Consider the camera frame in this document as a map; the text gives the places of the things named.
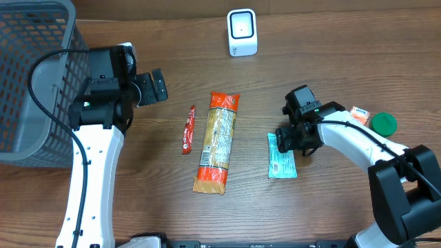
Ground orange tissue pack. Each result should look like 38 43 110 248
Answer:
350 106 370 125

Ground white barcode scanner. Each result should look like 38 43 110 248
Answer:
227 8 258 57

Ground spaghetti pack orange ends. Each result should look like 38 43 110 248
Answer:
193 92 240 195

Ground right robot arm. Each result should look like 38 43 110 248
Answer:
276 100 440 247

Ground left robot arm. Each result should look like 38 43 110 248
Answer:
55 124 125 247

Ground red chocolate bar wrapper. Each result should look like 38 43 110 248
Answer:
182 105 195 155

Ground teal tissue pack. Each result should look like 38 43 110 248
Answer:
267 133 297 179

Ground grey plastic mesh basket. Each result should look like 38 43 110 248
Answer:
0 0 91 168

